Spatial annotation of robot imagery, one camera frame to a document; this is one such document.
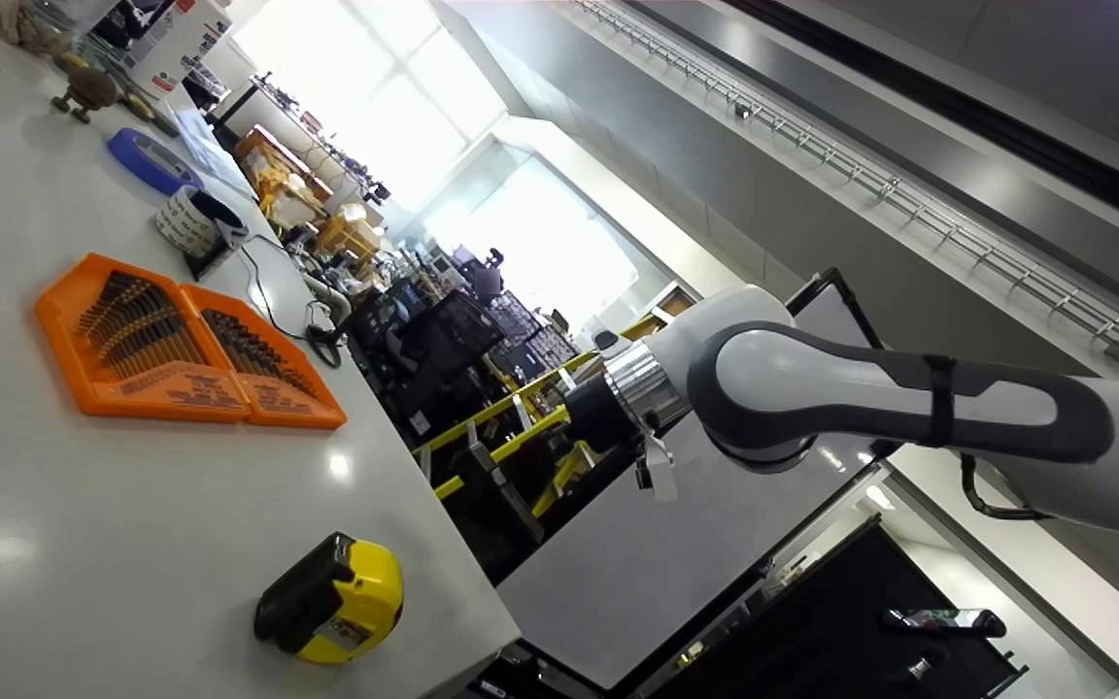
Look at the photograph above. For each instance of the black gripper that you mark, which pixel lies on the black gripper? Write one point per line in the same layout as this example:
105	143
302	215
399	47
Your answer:
601	412

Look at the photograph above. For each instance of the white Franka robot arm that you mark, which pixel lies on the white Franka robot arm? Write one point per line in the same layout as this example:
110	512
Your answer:
870	391

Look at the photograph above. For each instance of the blue duster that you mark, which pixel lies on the blue duster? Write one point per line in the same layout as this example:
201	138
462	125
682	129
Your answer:
149	162

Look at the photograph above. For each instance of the black flat panel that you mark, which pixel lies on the black flat panel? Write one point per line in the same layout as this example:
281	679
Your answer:
834	622

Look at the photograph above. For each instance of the yellow black tape measure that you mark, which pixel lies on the yellow black tape measure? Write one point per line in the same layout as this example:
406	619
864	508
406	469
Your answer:
348	604

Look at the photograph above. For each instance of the orange drill bit case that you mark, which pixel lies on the orange drill bit case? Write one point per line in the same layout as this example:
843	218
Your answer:
175	350

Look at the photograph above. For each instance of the white ribbed cup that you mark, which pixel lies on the white ribbed cup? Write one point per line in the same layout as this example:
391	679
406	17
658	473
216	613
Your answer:
189	222

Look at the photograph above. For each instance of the white box red print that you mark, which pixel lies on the white box red print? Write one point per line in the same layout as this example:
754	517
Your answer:
175	42

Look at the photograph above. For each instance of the brown small object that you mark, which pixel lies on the brown small object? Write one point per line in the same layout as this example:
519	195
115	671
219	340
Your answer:
85	87

